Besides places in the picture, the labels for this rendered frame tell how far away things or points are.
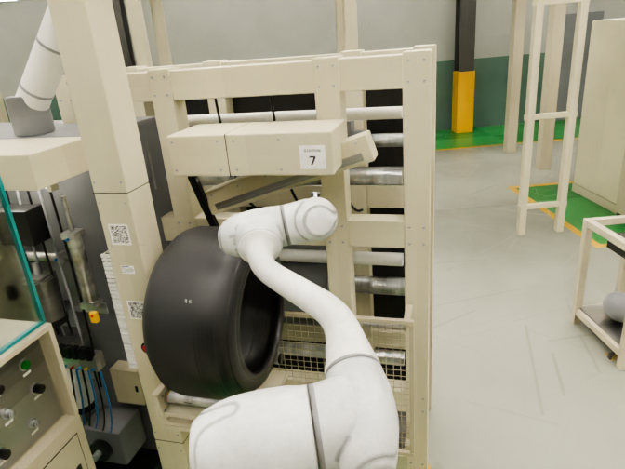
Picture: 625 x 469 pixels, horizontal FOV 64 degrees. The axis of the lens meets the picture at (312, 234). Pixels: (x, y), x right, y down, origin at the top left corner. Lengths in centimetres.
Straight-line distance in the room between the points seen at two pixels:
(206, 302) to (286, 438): 83
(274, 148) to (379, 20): 923
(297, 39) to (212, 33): 167
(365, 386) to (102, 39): 128
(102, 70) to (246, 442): 121
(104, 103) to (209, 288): 64
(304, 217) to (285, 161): 60
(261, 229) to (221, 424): 51
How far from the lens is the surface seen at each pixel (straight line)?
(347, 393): 80
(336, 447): 78
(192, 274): 159
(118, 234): 180
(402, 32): 1094
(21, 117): 226
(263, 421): 78
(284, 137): 171
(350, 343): 88
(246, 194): 196
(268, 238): 116
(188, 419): 199
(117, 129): 169
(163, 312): 160
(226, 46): 1077
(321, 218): 114
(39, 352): 193
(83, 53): 169
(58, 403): 204
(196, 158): 186
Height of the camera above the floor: 207
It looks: 21 degrees down
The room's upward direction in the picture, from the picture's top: 5 degrees counter-clockwise
